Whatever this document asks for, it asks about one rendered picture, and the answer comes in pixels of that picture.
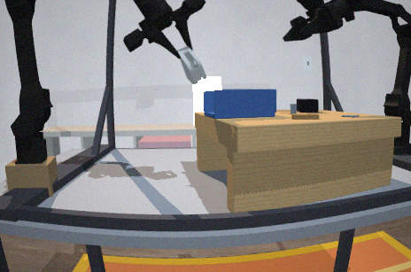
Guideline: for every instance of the blue open tray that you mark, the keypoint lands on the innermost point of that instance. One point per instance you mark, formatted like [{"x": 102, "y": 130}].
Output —
[{"x": 239, "y": 103}]

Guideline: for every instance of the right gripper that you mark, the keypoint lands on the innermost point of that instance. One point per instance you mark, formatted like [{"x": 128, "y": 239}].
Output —
[{"x": 153, "y": 10}]

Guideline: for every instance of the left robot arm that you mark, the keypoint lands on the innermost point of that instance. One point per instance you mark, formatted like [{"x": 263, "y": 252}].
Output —
[{"x": 397, "y": 103}]

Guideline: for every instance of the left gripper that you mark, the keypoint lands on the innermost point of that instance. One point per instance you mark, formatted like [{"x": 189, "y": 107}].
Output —
[{"x": 321, "y": 21}]

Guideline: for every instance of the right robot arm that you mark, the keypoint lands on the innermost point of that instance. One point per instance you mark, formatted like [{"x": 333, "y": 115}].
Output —
[{"x": 34, "y": 102}]

